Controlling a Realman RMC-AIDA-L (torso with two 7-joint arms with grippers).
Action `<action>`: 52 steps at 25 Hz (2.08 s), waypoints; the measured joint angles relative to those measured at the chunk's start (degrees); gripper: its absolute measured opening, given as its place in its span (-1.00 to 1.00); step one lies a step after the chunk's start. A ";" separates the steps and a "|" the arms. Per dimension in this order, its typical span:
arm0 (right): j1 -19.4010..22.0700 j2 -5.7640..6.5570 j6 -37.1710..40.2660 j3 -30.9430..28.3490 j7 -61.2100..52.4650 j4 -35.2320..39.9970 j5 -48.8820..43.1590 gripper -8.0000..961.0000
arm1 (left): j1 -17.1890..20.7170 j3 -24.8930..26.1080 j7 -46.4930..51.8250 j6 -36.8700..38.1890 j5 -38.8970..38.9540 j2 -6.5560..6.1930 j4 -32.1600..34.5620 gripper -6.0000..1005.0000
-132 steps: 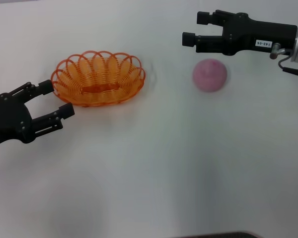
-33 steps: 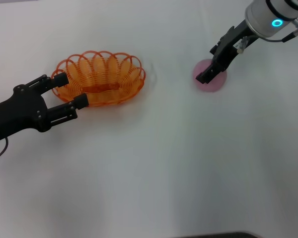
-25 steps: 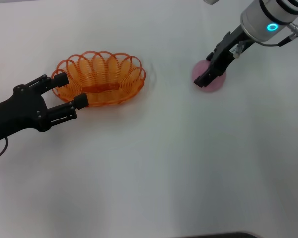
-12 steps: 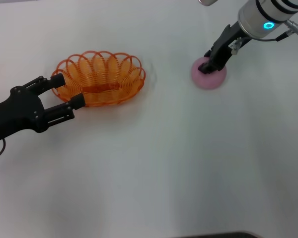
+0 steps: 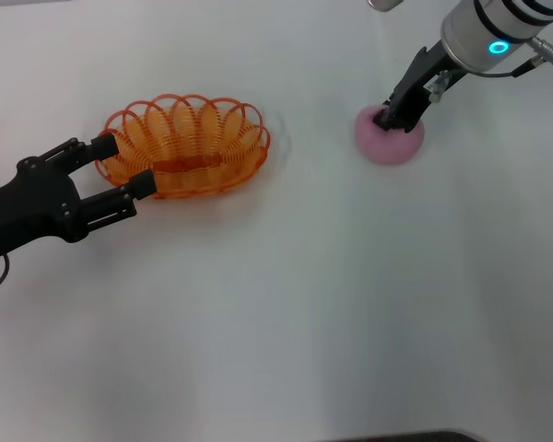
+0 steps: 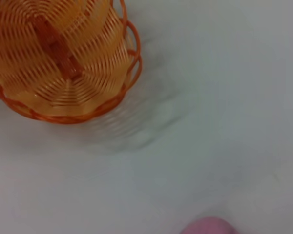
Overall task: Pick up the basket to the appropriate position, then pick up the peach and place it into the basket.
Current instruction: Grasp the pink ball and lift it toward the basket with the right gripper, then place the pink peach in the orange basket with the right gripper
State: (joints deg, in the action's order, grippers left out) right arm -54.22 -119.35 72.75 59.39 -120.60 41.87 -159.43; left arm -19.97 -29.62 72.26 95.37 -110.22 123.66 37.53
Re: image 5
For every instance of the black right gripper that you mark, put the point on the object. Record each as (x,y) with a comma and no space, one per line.
(415,83)

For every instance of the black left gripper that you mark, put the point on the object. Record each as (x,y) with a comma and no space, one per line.
(32,202)

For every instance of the pink peach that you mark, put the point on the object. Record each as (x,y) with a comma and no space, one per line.
(391,147)

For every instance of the dark robot torso cover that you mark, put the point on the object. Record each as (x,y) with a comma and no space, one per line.
(419,437)

